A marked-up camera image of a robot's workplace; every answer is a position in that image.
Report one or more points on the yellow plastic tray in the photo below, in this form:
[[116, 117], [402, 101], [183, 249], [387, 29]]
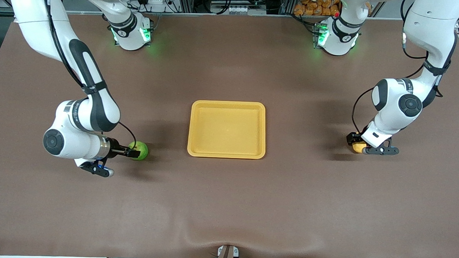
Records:
[[227, 129]]

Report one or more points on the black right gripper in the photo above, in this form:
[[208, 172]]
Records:
[[114, 146]]

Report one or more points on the green apple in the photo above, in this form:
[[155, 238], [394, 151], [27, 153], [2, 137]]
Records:
[[143, 149]]

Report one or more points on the yellow potato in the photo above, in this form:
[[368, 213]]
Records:
[[358, 148]]

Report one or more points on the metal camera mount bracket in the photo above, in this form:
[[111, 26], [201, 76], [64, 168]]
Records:
[[227, 255]]

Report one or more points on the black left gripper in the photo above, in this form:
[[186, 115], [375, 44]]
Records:
[[353, 138]]

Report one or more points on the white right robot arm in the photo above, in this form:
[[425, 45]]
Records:
[[81, 116]]

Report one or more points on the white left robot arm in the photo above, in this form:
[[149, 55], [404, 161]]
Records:
[[400, 104]]

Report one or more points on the table cover mat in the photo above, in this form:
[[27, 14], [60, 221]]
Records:
[[227, 205]]

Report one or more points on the white power strip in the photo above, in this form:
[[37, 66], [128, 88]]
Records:
[[155, 4]]

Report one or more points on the bag of orange bread rolls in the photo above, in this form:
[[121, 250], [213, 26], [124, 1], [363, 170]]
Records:
[[316, 6]]

